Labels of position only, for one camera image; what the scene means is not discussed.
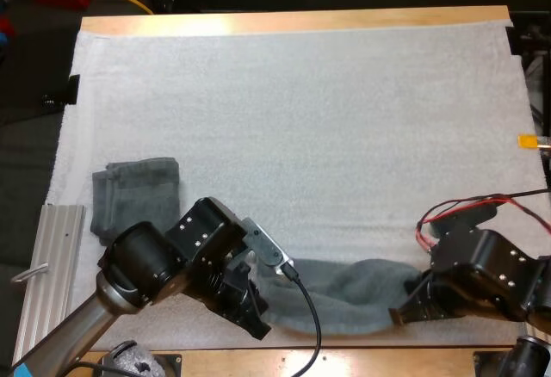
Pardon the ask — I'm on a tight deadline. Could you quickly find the orange table clip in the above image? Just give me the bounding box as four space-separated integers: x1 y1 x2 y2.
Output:
517 133 551 151

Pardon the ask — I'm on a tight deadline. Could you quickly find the folded grey-green towel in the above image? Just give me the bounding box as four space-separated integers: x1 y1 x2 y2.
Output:
89 157 182 248

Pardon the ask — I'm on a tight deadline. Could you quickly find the grey-green towel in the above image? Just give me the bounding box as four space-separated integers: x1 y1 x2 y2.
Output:
89 157 182 248
251 257 421 337

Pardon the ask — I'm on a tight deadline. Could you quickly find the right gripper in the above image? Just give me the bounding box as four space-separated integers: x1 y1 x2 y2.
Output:
388 227 542 327

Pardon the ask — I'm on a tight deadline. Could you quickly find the ribbed aluminium rail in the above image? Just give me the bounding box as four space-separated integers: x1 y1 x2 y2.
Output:
11 203 88 366

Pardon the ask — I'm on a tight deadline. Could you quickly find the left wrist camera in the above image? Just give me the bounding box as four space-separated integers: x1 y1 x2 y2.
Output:
240 217 295 278

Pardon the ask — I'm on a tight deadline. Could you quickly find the black camera cable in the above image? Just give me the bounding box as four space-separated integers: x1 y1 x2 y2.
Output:
281 265 323 377

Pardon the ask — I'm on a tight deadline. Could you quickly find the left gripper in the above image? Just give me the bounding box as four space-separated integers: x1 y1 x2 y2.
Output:
163 197 273 343

